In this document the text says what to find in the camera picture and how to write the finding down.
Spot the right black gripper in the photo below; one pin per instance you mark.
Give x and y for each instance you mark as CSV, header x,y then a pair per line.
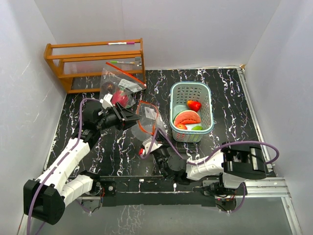
x,y
164,146

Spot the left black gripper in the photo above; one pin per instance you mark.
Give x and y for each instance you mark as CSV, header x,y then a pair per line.
x,y
126,118

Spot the red green dragon fruit toy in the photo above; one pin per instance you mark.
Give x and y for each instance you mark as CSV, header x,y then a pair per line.
x,y
121,98

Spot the clear orange zip top bag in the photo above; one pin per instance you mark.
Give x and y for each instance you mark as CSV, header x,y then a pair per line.
x,y
122,80

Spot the dark purple mangosteen toy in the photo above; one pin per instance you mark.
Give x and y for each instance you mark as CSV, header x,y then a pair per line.
x,y
108,87

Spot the watermelon slice toy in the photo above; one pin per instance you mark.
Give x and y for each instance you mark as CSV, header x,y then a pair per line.
x,y
187,117

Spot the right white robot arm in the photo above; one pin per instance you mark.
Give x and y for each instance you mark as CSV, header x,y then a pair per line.
x,y
233,163

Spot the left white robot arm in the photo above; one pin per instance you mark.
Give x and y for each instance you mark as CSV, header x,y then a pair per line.
x,y
47,197

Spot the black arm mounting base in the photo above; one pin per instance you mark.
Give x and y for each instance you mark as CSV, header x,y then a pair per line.
x,y
155,190

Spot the green lime toy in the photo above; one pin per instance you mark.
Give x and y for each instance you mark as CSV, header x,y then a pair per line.
x,y
197,128

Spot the light blue plastic basket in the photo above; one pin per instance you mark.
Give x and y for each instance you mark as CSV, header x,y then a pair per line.
x,y
180,93

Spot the red orange pepper toy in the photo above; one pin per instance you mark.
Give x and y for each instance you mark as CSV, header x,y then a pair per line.
x,y
193,105

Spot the green yellow marker pen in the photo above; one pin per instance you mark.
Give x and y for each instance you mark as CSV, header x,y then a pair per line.
x,y
122,62

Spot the orange wooden shelf rack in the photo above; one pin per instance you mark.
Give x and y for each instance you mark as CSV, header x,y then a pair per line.
x,y
78,60

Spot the white pink marker pen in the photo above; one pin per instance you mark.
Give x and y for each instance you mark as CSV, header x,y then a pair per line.
x,y
121,43

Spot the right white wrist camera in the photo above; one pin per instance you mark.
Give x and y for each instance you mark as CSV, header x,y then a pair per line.
x,y
148,146

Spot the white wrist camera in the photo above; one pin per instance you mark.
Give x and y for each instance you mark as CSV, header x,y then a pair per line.
x,y
148,146
106,101

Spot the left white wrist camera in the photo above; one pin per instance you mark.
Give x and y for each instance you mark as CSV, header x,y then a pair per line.
x,y
106,101

